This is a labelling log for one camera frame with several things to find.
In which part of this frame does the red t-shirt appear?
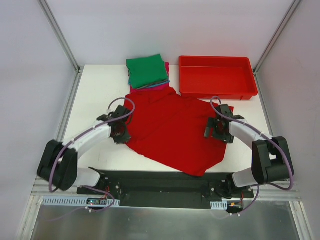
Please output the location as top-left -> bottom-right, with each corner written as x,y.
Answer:
124,87 -> 227,177

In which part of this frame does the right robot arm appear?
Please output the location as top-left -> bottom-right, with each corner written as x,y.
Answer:
204,104 -> 294,199

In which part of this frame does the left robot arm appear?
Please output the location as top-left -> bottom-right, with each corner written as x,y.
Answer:
37,105 -> 133,195

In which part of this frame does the pink folded t-shirt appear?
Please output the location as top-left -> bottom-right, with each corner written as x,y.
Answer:
129,61 -> 170,94

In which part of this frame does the red plastic bin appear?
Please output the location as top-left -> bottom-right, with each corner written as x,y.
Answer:
179,55 -> 258,100

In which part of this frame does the green folded t-shirt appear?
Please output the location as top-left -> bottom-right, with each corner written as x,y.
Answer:
126,54 -> 169,89

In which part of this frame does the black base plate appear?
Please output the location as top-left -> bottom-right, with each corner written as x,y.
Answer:
76,167 -> 261,210

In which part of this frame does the right white cable duct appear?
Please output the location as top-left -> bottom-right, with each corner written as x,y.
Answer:
210,201 -> 228,211

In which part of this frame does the white cable duct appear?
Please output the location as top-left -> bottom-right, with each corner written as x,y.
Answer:
210,201 -> 228,211
42,196 -> 120,208

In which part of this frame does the left aluminium frame post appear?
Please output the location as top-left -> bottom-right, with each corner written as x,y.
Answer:
37,0 -> 85,73

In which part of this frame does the aluminium frame post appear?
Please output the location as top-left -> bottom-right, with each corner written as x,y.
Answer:
37,0 -> 85,73
253,0 -> 303,75

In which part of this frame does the aluminium front rail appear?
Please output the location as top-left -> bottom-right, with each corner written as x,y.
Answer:
31,174 -> 305,201

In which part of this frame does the left white cable duct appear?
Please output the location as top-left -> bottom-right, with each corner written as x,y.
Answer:
42,196 -> 120,208

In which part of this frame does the right aluminium frame post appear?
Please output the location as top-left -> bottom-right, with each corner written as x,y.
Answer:
253,0 -> 303,75

